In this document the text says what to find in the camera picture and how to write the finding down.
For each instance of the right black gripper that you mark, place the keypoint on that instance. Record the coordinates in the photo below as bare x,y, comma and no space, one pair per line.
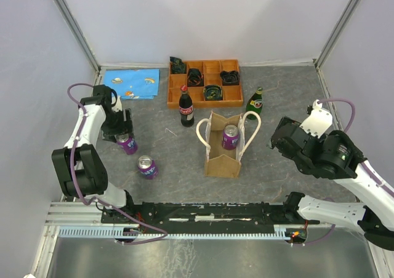
285,120

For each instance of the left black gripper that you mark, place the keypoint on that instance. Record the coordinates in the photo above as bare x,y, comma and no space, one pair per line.
125,127

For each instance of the purple soda can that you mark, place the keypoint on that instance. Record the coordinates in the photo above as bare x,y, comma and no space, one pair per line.
147,167
127,143
230,137

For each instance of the purple soda can front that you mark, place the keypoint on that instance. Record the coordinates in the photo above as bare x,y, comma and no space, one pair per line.
147,167

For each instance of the cola glass bottle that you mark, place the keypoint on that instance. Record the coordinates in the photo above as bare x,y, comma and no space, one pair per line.
186,107

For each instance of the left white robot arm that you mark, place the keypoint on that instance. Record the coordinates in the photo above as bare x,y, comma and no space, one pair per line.
80,171

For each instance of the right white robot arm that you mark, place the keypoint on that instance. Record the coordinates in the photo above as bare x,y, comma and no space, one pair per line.
335,157

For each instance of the blue patterned cloth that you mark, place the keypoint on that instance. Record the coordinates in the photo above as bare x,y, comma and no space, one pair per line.
133,84

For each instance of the green glass bottle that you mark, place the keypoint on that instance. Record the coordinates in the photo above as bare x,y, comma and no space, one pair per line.
255,103

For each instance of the dark rolled fabric top-left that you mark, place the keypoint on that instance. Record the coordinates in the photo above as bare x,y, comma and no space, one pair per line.
177,66

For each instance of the dark rolled fabric centre-left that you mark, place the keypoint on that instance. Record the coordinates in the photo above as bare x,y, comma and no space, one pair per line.
195,78

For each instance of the dark rolled fabric bottom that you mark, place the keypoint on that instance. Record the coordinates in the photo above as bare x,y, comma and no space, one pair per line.
213,93

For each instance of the dark rolled fabric right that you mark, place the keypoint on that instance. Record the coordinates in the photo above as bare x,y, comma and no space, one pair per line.
230,78

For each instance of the wooden compartment tray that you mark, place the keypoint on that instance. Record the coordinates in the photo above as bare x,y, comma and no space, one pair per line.
232,95

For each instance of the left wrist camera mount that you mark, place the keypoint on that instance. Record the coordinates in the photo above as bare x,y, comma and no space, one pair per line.
116,104

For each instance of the blue toothed cable duct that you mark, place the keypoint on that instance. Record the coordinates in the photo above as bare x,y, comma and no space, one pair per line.
119,232

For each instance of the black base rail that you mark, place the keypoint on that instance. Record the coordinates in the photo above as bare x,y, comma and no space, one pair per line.
214,218

